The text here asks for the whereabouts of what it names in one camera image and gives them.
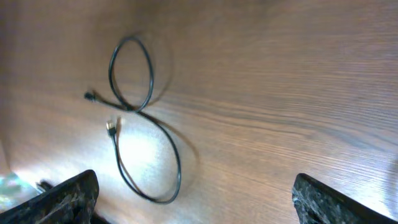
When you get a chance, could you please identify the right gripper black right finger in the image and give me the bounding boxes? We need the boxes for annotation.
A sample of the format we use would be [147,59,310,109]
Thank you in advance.
[292,173,397,224]

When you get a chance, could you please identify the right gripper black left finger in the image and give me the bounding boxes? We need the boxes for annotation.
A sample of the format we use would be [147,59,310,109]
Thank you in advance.
[1,169,100,224]

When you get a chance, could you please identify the black usb cable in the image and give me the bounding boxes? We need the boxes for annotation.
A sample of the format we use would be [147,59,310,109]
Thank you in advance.
[83,36,182,205]

